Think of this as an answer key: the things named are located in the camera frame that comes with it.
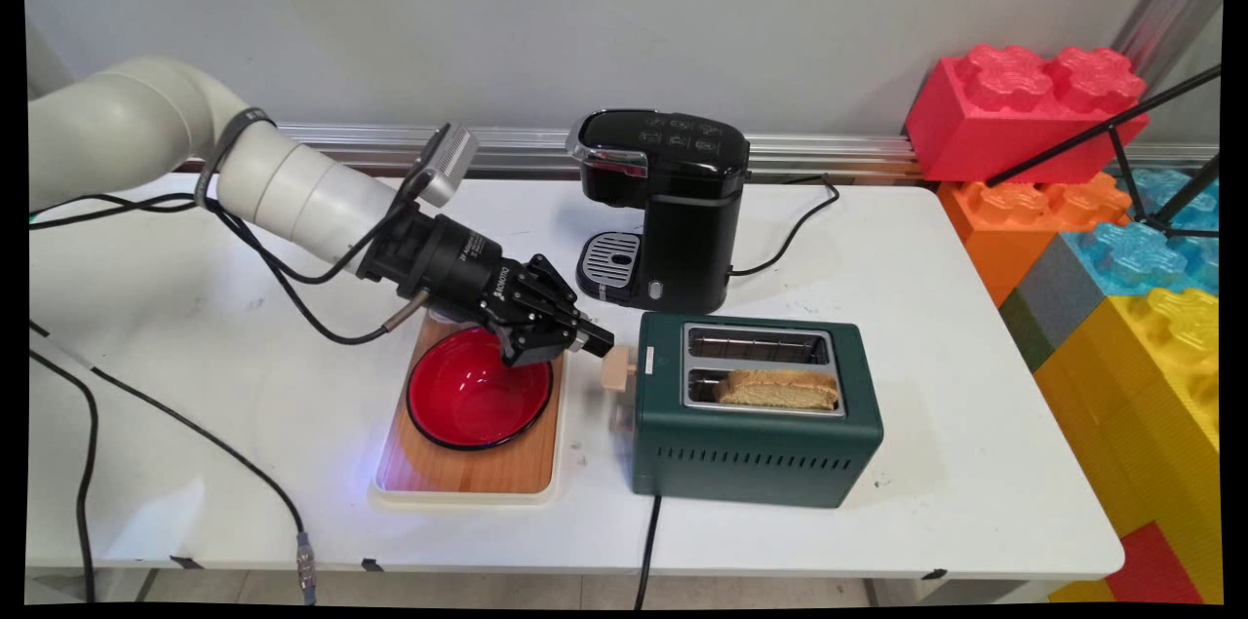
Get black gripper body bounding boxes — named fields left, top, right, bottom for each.
left=361, top=210, right=528, bottom=333

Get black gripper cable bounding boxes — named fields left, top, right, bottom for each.
left=29, top=193, right=432, bottom=347

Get aluminium rail behind table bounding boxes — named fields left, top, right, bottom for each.
left=175, top=122, right=1220, bottom=183

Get black camera cable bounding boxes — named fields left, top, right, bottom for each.
left=210, top=166, right=430, bottom=287

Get red glass bowl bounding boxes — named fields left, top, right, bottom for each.
left=406, top=327, right=555, bottom=451

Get black coffee machine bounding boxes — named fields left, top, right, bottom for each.
left=567, top=108, right=752, bottom=315

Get thin black cable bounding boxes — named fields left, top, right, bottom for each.
left=29, top=351, right=99, bottom=605

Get black strap on arm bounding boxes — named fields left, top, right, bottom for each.
left=193, top=107, right=277, bottom=209

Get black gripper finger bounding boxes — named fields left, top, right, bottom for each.
left=501, top=315, right=615, bottom=368
left=517, top=254, right=587, bottom=329

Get toast bread slice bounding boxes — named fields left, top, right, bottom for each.
left=717, top=368, right=841, bottom=411

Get wooden toaster lever knob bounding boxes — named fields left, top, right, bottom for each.
left=601, top=346, right=640, bottom=394

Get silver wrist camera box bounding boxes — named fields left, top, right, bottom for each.
left=417, top=124, right=479, bottom=209

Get black tripod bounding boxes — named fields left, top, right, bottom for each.
left=985, top=63, right=1222, bottom=240

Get big red building block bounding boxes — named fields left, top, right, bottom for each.
left=905, top=44, right=1150, bottom=185

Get big orange building block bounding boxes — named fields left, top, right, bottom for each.
left=938, top=173, right=1134, bottom=308

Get grey cable with metal connector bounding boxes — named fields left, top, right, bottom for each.
left=29, top=322, right=319, bottom=605

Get green two-slot toaster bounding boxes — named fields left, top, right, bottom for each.
left=629, top=311, right=885, bottom=510

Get black coffee machine cord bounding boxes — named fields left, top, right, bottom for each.
left=729, top=173, right=841, bottom=279

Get big blue building block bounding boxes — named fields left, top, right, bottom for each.
left=1061, top=169, right=1220, bottom=296

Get aluminium upright profile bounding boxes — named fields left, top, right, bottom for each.
left=1111, top=0, right=1225, bottom=94

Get black toaster cord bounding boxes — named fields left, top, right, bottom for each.
left=634, top=494, right=664, bottom=610

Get big yellow building block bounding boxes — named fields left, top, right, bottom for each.
left=1033, top=288, right=1222, bottom=603

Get wooden tray with white rim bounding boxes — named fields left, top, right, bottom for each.
left=369, top=312, right=568, bottom=506

